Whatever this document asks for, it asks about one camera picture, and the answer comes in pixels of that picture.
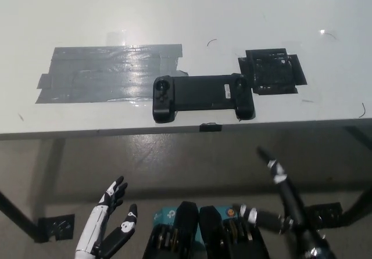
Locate black tape patch square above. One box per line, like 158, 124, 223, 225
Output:
237, 48, 308, 96

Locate large grey duct tape patch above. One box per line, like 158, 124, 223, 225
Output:
34, 44, 189, 105

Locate black slanted table leg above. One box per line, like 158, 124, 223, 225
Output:
341, 182, 372, 228
0, 190, 40, 244

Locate teal cardboard box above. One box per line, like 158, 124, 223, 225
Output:
152, 204, 242, 247

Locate black robot torso blocks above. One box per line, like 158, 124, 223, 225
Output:
142, 200, 270, 259

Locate black table frame bar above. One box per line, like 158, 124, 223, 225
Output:
344, 125, 372, 149

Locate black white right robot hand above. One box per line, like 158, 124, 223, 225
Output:
232, 146, 314, 237

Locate black mobile game controller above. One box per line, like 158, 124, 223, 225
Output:
152, 72, 256, 124

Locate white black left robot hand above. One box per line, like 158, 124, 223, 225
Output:
76, 176, 138, 259

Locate black floor tape patch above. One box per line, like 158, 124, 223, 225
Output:
37, 214, 76, 243
305, 202, 344, 231

